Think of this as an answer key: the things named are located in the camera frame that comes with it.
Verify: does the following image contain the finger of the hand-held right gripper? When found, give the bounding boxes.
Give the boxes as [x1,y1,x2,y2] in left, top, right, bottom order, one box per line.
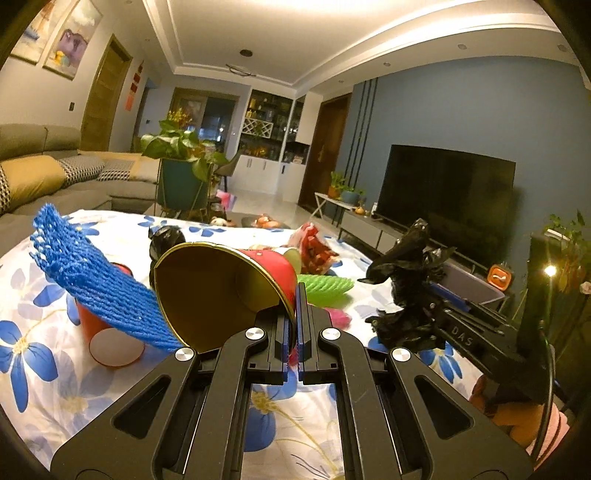
[427,282,513,326]

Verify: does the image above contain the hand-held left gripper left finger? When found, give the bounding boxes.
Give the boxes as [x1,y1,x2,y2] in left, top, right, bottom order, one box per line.
[50,305,296,480]

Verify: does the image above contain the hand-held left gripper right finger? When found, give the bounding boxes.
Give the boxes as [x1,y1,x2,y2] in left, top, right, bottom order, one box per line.
[298,282,539,480]

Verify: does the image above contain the black plastic bag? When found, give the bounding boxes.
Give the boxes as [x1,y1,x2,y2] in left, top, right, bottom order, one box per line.
[148,225,188,273]
[358,218,458,356]

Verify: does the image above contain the red printed paper cup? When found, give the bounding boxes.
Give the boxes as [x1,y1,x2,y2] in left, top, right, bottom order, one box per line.
[154,242,298,354]

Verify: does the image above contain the person's right hand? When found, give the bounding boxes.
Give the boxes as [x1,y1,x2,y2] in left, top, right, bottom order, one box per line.
[468,376,555,450]

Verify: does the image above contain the small orange speaker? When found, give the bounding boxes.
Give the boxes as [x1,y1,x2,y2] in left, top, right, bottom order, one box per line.
[487,264,512,292]

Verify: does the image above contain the green foam net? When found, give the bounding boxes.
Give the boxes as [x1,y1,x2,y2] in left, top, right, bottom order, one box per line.
[298,273,355,308]

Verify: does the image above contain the red snack packet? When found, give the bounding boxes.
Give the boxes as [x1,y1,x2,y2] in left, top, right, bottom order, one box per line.
[288,222,343,275]

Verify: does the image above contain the flat screen television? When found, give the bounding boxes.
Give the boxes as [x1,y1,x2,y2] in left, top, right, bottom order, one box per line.
[376,144,517,273]

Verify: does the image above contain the green houseplant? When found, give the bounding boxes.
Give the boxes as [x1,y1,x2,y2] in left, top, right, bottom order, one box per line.
[545,210,591,296]

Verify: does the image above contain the grey television stand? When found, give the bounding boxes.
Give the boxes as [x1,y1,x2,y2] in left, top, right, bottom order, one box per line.
[339,210,511,315]

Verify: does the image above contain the white side table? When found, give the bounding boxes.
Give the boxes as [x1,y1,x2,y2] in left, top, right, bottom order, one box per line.
[314,191,358,227]

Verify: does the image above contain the dining chair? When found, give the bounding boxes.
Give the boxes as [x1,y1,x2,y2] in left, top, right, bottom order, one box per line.
[215,152,242,192]

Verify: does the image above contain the plain red paper cup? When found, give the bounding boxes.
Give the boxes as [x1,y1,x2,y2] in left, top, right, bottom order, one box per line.
[74,262,146,367]

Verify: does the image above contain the dark brown door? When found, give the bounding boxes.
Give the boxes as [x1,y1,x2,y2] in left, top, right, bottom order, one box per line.
[298,92,354,210]

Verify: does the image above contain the dark green planter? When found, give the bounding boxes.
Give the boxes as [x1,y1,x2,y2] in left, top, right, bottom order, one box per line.
[156,158,215,219]

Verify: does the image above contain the white display cabinet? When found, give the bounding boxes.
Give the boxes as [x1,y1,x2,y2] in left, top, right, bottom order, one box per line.
[231,85,305,195]

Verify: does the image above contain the blue foam net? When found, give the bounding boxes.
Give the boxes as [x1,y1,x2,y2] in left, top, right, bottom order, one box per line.
[28,204,185,354]

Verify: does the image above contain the yellow and white cushion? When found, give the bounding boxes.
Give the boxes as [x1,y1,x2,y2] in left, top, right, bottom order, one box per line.
[129,157,160,182]

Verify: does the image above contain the large leafy pothos plant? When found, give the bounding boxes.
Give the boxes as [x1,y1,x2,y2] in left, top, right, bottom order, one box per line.
[141,117,229,182]

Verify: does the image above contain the blue floral tablecloth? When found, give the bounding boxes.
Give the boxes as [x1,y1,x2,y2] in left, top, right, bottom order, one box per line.
[0,210,490,472]

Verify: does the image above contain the grey sectional sofa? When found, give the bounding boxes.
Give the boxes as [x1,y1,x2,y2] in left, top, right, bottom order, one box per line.
[0,124,160,250]

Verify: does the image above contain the light wooden door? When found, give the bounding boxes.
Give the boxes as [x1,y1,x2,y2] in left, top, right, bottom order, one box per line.
[81,34,134,152]

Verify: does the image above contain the purple abstract painting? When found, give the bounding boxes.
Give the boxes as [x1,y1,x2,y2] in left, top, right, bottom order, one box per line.
[44,0,103,80]

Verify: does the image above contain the sailing ship painting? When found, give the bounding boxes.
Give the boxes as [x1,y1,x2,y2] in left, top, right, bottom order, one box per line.
[10,0,63,63]

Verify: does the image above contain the red wall decorations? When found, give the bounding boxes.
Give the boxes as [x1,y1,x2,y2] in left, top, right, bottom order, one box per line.
[127,65,144,112]

